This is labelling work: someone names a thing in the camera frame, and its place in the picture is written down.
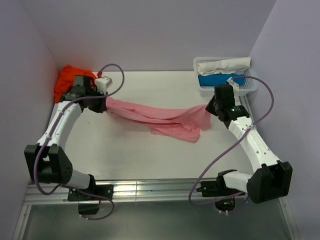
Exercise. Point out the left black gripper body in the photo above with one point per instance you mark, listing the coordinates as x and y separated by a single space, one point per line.
96 104

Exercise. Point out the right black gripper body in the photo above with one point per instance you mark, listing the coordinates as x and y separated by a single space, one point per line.
213 106

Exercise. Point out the pink t shirt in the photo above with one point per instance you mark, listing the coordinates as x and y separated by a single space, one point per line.
184 124

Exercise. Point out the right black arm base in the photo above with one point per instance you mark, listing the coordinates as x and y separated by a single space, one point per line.
212 188

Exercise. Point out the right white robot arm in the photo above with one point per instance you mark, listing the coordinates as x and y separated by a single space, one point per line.
271 177

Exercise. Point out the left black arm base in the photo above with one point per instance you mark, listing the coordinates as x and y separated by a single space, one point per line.
89 202

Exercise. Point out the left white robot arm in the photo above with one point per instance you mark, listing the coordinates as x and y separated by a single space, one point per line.
46 160

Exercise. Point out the orange t shirt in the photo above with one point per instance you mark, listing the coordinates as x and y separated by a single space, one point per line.
66 79

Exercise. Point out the rolled blue t shirt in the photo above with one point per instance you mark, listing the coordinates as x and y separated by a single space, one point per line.
213 80

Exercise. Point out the white plastic basket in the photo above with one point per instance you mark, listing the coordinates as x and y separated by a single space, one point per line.
208 91

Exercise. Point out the rolled white t shirt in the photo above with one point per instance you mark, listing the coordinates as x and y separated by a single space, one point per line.
210 66

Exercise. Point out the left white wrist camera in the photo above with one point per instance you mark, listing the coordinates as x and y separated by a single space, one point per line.
102 82

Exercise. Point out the aluminium rail frame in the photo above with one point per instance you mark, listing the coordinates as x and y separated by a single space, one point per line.
142 167

